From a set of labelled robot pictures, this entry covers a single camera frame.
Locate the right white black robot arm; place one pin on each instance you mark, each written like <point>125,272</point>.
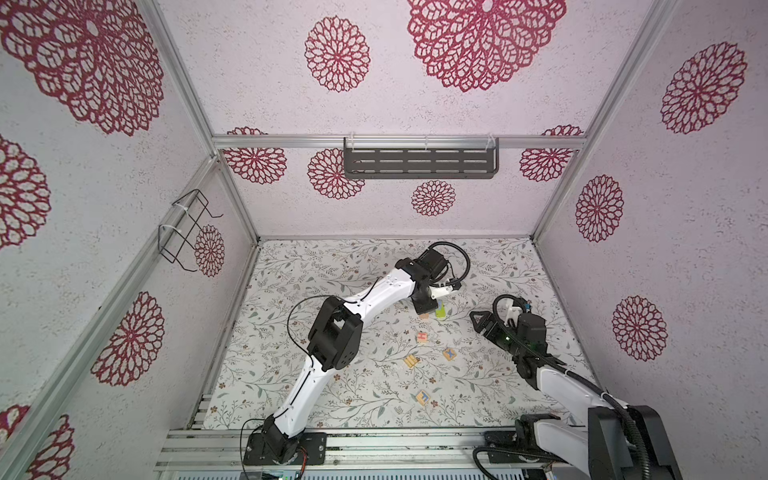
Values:
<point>610,439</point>

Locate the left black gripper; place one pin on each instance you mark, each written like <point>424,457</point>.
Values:
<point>423,308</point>

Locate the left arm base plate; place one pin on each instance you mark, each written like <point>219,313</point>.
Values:
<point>306,448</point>

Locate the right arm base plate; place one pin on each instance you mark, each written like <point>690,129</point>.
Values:
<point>509,446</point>

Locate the black wire wall rack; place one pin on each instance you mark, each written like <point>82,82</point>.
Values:
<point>192,242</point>

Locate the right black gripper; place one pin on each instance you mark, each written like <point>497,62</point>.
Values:
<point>487,322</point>

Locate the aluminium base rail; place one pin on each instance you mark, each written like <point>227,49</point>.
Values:
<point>375,448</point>

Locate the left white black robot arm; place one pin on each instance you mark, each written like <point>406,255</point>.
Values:
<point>335,335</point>

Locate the striped wooden cube block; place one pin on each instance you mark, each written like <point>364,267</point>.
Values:
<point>411,361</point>

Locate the grey metal wall shelf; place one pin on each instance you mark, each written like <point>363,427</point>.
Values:
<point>425,163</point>

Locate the blue picture cube block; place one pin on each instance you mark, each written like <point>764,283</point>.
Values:
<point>422,398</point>

